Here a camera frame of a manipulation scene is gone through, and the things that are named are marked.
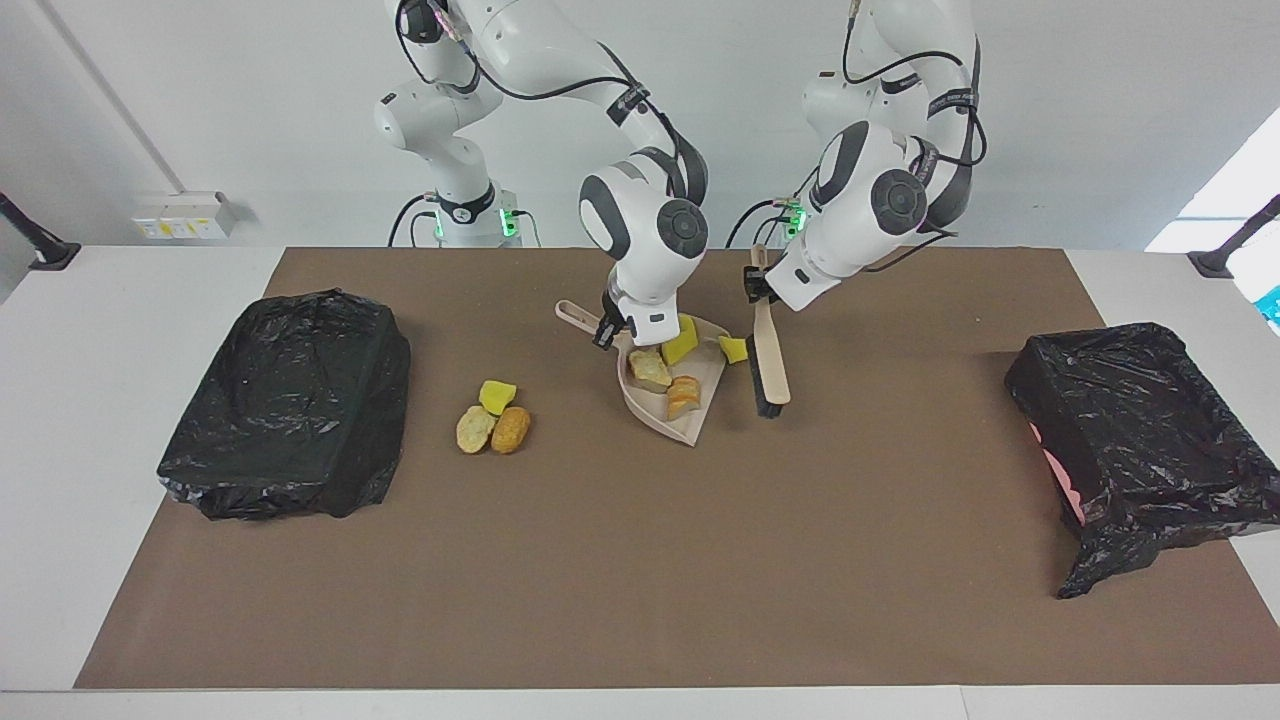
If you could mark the right black-bagged bin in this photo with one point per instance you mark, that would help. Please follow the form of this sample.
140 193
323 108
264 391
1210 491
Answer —
1150 420

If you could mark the brown table mat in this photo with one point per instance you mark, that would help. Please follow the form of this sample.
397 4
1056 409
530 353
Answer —
600 580

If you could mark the yellow sponge chunk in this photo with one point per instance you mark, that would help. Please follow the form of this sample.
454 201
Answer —
497 396

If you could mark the black camera stand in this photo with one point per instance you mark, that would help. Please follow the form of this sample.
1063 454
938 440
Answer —
1225 255
40 245

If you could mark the beige hand brush black bristles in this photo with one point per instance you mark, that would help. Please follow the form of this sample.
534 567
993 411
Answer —
770 350

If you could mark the pale crusty bread piece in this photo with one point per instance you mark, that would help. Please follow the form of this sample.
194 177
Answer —
650 370

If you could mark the green lit base light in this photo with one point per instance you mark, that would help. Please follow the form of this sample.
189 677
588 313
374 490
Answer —
508 222
795 218

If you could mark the yellow notched sponge piece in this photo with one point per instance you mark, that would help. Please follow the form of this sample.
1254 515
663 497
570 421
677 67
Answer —
680 342

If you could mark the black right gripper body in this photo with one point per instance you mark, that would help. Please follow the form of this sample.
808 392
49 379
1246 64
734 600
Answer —
613 305

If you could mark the pale knobbly lump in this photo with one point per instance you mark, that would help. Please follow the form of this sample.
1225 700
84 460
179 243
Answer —
475 429

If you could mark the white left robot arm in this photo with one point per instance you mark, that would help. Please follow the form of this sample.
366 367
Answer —
830 260

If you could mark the orange striped croissant piece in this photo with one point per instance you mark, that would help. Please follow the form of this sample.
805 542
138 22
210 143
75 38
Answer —
684 398

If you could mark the white wall socket box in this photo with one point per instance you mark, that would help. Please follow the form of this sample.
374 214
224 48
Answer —
185 215

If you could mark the black bag covered tray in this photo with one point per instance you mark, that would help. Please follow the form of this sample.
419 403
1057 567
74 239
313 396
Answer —
300 420

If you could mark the pink plastic bin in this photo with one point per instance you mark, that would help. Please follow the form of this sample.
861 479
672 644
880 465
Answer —
1060 480

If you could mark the beige plastic dustpan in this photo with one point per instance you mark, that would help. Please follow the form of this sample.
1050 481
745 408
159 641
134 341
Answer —
645 405

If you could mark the yellow green sponge block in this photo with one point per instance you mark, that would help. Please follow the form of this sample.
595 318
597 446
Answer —
733 350

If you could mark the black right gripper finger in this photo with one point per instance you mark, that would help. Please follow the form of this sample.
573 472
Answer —
610 333
596 338

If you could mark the teal printed box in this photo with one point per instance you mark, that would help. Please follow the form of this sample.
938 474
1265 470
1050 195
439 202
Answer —
1270 305

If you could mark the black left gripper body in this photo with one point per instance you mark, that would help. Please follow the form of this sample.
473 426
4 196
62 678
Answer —
762 278

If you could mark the brown potato shaped lump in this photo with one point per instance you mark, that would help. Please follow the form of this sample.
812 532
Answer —
511 429

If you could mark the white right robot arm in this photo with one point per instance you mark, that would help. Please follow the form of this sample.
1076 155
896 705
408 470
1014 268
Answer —
645 270

